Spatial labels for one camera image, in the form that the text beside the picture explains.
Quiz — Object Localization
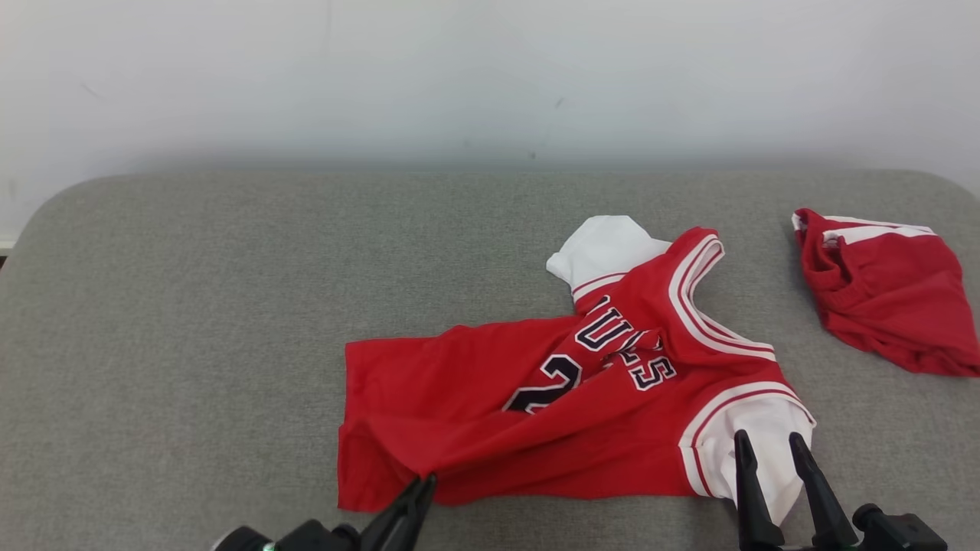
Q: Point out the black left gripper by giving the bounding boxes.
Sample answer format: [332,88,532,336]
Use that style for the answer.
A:
[272,474,439,551]

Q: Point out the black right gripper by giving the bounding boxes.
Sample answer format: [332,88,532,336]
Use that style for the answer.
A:
[733,429,874,551]

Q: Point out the red basketball jersey white sleeves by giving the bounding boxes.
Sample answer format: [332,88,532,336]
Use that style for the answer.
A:
[337,215,817,527]

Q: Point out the red shorts white trim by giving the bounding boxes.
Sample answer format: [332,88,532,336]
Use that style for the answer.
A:
[792,207,980,378]

